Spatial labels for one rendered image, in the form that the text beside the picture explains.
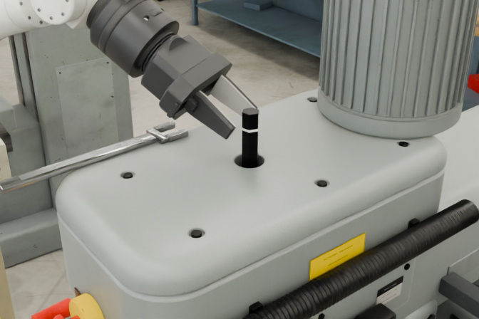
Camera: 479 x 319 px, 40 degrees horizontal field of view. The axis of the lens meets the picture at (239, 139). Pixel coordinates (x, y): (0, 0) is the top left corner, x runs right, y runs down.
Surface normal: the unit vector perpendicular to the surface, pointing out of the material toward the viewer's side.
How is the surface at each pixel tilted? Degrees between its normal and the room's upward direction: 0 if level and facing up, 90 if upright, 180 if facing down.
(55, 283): 0
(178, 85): 53
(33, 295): 0
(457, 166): 0
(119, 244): 27
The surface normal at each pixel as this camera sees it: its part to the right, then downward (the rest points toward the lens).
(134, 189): 0.00, -0.88
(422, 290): 0.61, 0.37
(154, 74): -0.46, 0.41
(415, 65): 0.01, 0.47
